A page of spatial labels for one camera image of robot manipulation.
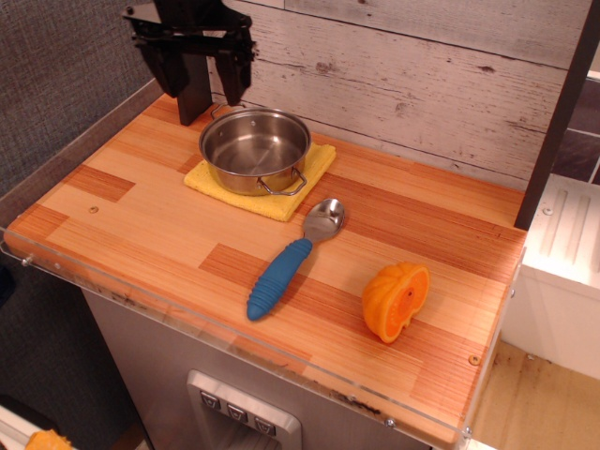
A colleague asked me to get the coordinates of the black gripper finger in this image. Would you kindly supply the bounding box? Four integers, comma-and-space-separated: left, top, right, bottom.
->
214, 53, 254, 106
140, 44, 188, 98

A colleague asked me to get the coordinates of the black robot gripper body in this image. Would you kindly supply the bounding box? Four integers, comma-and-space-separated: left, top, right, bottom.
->
122, 1, 254, 61

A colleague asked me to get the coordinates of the stainless steel pot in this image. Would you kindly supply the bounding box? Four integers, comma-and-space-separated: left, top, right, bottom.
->
199, 108, 312, 197

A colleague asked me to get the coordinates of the yellow folded cloth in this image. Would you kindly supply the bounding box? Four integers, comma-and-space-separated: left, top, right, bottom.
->
184, 143, 337, 222

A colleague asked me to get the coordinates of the clear acrylic left guard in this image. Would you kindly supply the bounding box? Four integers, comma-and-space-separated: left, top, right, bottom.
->
0, 69, 171, 226

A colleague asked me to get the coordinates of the orange plastic pumpkin half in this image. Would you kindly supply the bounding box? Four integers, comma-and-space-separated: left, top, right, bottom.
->
362, 262, 430, 343

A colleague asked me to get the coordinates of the grey metal cabinet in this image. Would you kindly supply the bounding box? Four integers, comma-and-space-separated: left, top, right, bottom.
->
83, 291, 427, 449

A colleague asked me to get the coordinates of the silver control panel with buttons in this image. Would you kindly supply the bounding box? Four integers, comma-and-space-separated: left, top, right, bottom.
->
187, 369, 303, 449

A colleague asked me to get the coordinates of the orange toy bottom left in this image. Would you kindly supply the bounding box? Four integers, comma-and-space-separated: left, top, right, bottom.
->
1, 430, 74, 450

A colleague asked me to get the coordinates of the dark left vertical post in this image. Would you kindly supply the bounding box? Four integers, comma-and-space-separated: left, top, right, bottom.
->
157, 1, 213, 126

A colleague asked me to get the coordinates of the dark vertical post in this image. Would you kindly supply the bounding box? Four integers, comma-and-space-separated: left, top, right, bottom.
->
514, 0, 599, 231
157, 1, 213, 126

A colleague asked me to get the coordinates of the blue handled metal spoon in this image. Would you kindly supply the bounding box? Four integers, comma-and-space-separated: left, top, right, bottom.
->
247, 199, 345, 321

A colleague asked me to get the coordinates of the dark right vertical post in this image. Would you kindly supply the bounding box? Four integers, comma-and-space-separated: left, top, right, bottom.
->
514, 0, 599, 231

